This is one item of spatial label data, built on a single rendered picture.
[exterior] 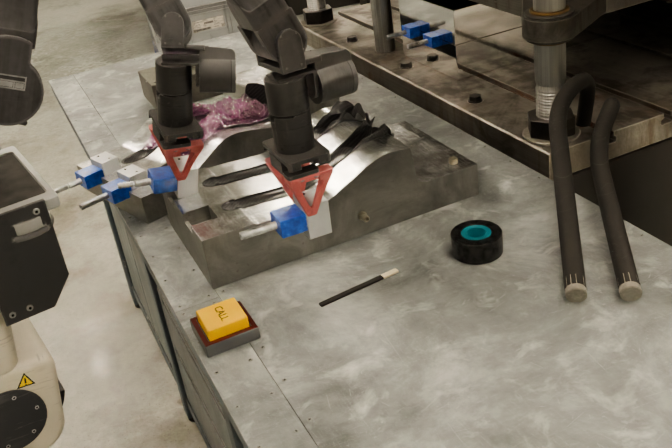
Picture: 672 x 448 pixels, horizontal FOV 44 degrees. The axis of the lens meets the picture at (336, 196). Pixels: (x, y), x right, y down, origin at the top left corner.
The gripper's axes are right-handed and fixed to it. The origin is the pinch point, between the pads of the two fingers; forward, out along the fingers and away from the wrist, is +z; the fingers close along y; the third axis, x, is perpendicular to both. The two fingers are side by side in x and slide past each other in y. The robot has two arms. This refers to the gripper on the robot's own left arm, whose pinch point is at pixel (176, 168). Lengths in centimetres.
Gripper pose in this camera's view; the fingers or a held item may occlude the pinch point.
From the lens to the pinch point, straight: 145.0
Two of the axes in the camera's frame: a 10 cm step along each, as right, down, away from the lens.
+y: -4.3, -4.9, 7.6
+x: -9.0, 1.7, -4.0
